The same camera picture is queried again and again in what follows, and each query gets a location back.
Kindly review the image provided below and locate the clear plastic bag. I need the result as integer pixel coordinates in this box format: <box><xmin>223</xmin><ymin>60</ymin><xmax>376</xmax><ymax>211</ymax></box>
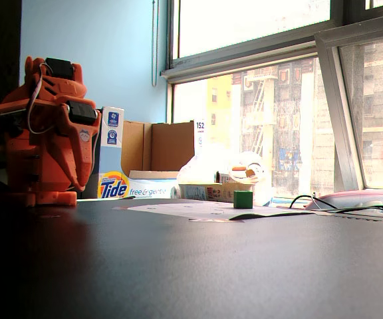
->
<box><xmin>177</xmin><ymin>151</ymin><xmax>269</xmax><ymax>203</ymax></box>

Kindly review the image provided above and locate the printed food tray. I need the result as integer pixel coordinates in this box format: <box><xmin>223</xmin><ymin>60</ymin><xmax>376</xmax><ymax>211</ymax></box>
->
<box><xmin>178</xmin><ymin>181</ymin><xmax>256</xmax><ymax>203</ymax></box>

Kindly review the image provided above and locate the grey window frame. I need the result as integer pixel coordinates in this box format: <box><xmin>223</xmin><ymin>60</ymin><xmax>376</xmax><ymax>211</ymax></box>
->
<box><xmin>160</xmin><ymin>0</ymin><xmax>383</xmax><ymax>200</ymax></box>

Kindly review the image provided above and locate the pink pencil case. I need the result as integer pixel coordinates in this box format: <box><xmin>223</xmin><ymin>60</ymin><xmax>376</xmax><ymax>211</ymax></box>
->
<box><xmin>303</xmin><ymin>189</ymin><xmax>383</xmax><ymax>211</ymax></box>

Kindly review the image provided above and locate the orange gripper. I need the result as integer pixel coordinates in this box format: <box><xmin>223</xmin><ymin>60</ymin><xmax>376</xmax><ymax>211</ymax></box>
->
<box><xmin>56</xmin><ymin>96</ymin><xmax>102</xmax><ymax>193</ymax></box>

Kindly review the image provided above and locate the black adapter output cable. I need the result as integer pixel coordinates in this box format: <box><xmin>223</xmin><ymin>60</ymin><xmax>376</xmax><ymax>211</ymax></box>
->
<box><xmin>289</xmin><ymin>194</ymin><xmax>383</xmax><ymax>221</ymax></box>

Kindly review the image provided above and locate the pink masking tape strip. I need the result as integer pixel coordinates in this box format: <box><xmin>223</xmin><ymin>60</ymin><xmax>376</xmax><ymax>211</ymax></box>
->
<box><xmin>188</xmin><ymin>217</ymin><xmax>233</xmax><ymax>223</ymax></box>

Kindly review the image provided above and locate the grey framed window screen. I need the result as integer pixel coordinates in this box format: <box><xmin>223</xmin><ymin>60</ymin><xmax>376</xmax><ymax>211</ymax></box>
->
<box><xmin>313</xmin><ymin>11</ymin><xmax>383</xmax><ymax>200</ymax></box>

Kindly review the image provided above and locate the green cube with ring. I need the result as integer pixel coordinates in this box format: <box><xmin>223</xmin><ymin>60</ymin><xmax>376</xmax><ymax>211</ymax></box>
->
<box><xmin>233</xmin><ymin>190</ymin><xmax>254</xmax><ymax>209</ymax></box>

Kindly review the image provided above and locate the Tide detergent cardboard box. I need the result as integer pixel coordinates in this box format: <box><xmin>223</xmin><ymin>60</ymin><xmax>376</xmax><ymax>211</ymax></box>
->
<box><xmin>97</xmin><ymin>106</ymin><xmax>209</xmax><ymax>201</ymax></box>

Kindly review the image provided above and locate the white numbered grid paper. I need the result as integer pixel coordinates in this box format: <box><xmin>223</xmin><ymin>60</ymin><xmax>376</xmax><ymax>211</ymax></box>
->
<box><xmin>113</xmin><ymin>200</ymin><xmax>315</xmax><ymax>222</ymax></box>

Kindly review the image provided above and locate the window blind cord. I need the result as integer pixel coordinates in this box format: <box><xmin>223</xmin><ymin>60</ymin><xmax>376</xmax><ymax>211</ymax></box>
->
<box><xmin>151</xmin><ymin>0</ymin><xmax>161</xmax><ymax>88</ymax></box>

